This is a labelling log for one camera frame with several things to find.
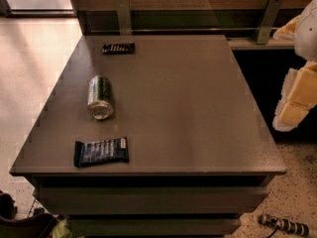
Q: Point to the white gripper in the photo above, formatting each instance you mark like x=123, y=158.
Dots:
x=307, y=34

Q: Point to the wooden counter shelf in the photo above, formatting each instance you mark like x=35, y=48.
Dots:
x=237, y=20

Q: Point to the black and white striped cylinder tool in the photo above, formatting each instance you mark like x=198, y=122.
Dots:
x=285, y=225

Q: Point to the grey drawer cabinet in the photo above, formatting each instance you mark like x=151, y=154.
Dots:
x=200, y=152

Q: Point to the black snack bar wrapper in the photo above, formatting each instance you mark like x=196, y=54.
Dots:
x=118, y=49

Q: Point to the dark blue snack bar wrapper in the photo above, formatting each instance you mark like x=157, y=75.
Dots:
x=101, y=152

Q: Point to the dark brown bag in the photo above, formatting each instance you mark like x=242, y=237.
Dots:
x=38, y=226

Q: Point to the right metal shelf bracket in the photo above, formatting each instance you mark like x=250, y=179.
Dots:
x=262, y=33

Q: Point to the metal shelf bracket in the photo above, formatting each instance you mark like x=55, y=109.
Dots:
x=262, y=33
x=124, y=17

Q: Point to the left metal shelf bracket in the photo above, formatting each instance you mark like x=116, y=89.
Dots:
x=124, y=17

